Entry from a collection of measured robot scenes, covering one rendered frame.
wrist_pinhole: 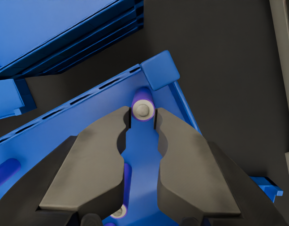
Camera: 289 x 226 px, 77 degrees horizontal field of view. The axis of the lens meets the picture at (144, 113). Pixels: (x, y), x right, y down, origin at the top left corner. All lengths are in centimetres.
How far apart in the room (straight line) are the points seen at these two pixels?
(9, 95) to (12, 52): 33
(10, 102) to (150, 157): 60
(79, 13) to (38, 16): 7
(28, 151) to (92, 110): 9
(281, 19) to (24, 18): 64
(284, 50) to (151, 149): 58
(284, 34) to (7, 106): 89
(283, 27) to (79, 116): 62
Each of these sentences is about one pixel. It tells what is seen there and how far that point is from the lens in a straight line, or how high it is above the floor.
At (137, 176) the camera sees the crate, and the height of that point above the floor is 40.
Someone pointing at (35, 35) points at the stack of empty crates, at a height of 24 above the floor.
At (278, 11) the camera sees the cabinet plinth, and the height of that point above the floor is 3.
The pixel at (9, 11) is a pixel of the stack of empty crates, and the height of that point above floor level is 24.
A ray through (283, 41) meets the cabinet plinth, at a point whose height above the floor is 3.
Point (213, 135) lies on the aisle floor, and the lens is 69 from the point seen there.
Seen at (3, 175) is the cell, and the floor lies 43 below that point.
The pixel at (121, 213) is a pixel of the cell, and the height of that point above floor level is 47.
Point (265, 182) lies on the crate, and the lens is 81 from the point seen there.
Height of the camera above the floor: 60
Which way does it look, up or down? 75 degrees down
